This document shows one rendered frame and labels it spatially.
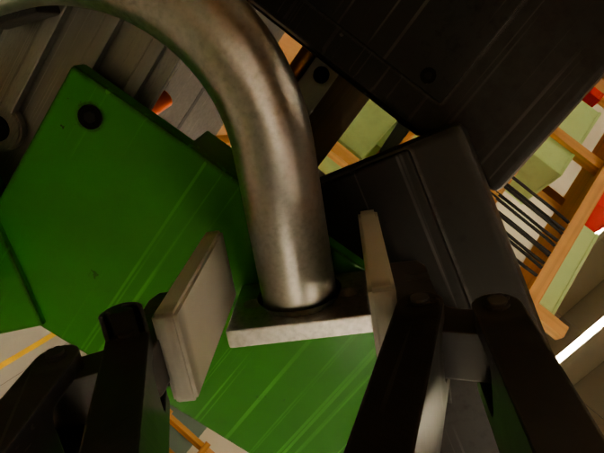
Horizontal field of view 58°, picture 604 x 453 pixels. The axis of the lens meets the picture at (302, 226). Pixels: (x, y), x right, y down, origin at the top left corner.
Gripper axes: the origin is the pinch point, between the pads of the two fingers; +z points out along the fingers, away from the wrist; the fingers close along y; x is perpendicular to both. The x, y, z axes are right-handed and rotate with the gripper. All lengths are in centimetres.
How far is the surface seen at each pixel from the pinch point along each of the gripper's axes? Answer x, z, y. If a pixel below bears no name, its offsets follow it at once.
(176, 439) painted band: -439, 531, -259
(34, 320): -2.0, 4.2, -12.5
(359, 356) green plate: -5.9, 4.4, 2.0
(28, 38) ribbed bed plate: 10.0, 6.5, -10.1
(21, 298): -0.8, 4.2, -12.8
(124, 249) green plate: 0.7, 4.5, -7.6
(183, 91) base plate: 4, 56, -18
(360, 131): -45, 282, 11
